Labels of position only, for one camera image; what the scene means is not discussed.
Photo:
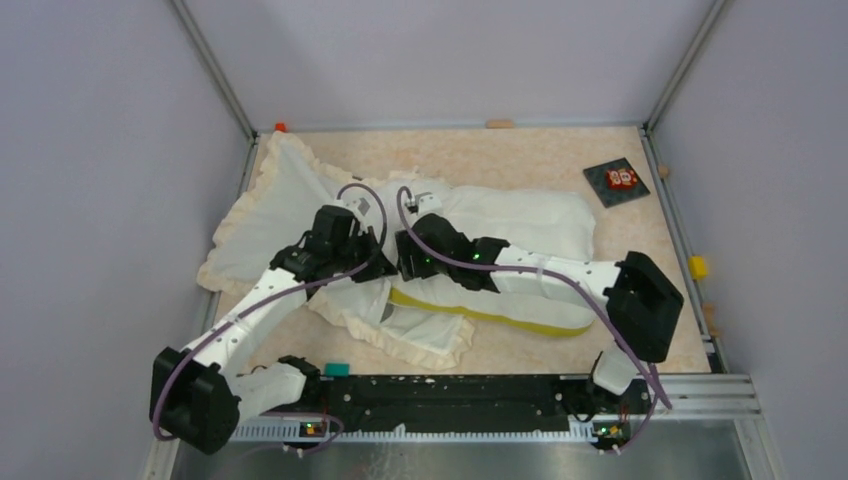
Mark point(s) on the teal small block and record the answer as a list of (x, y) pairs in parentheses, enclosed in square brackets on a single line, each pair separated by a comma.
[(336, 369)]

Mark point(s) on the aluminium frame rail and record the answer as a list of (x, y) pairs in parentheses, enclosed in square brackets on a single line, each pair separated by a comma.
[(212, 67)]

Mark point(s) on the white pillow yellow edge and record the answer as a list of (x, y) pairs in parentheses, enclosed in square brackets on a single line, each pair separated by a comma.
[(506, 283)]

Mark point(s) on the white ruffled pillowcase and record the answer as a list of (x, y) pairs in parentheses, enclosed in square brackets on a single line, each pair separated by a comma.
[(374, 327)]

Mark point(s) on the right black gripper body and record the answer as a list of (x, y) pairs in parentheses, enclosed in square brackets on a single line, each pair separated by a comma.
[(417, 262)]

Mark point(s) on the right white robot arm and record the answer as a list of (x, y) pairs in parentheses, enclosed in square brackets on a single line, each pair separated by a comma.
[(633, 298)]

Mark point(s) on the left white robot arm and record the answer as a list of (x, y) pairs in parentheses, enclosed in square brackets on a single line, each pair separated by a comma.
[(200, 394)]

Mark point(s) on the white cable duct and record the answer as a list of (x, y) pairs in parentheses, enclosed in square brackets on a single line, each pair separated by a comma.
[(288, 431)]

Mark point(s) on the yellow small block right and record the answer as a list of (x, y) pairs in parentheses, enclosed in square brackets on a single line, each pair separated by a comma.
[(698, 267)]

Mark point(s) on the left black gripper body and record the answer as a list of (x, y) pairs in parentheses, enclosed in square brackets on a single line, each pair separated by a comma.
[(356, 253)]

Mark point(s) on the wooden peg back edge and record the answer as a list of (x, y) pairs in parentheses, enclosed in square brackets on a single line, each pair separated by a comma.
[(499, 124)]

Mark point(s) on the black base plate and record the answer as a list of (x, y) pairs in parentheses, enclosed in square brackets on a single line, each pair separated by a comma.
[(466, 403)]

